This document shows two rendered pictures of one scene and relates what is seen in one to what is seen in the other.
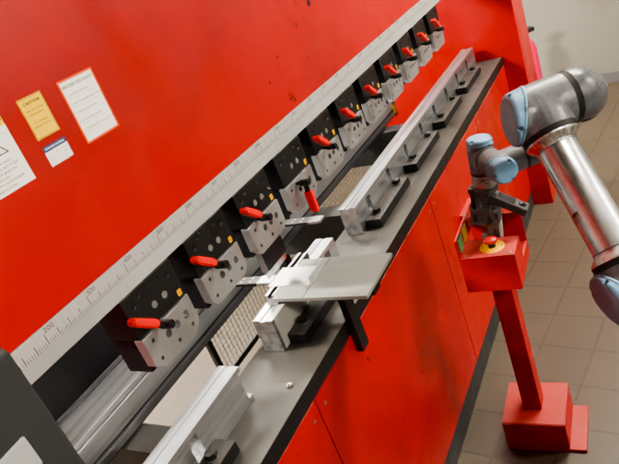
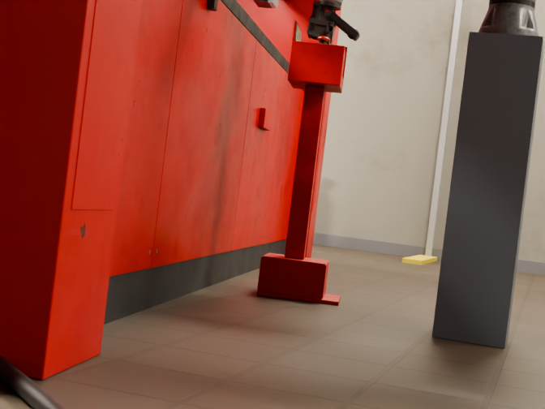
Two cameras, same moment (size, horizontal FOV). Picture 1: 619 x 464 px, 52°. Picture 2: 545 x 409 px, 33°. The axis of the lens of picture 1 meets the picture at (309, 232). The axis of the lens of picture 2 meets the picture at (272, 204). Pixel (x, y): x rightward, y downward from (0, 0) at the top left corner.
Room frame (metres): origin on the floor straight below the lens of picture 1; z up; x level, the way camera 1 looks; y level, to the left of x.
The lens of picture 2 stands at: (-0.91, 0.85, 0.31)
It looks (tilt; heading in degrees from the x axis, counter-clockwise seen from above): 1 degrees down; 334
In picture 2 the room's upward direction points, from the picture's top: 7 degrees clockwise
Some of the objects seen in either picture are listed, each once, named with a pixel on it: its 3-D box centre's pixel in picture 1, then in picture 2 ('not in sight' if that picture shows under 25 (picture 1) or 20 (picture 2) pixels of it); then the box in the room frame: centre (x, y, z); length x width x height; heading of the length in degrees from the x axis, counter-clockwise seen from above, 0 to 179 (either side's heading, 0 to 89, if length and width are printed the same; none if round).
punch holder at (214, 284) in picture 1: (204, 259); not in sight; (1.28, 0.24, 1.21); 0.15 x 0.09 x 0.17; 145
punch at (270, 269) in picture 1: (271, 252); not in sight; (1.46, 0.11, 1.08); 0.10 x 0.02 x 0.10; 145
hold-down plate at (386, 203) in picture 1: (389, 201); not in sight; (1.92, -0.28, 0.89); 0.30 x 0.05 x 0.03; 145
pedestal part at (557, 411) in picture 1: (545, 415); (302, 277); (1.62, -0.52, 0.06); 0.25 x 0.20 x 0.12; 58
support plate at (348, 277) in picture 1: (332, 277); not in sight; (1.38, -0.01, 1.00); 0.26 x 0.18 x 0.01; 55
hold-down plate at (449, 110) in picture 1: (448, 111); not in sight; (2.58, -0.74, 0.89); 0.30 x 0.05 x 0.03; 145
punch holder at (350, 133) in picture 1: (340, 119); not in sight; (1.93, -0.22, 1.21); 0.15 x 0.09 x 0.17; 145
